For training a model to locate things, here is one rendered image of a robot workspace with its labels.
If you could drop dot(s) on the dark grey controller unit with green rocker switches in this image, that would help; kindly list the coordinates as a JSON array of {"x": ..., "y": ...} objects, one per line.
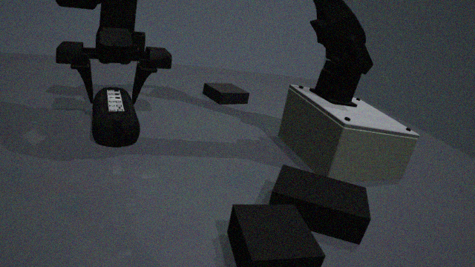
[{"x": 115, "y": 122}]

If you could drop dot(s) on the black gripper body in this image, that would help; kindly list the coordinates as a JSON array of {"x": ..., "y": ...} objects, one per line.
[{"x": 74, "y": 53}]

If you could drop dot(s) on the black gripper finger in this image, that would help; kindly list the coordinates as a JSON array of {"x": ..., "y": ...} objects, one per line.
[
  {"x": 141, "y": 74},
  {"x": 85, "y": 73}
]

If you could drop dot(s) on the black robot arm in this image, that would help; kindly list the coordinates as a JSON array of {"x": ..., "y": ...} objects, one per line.
[{"x": 337, "y": 29}]

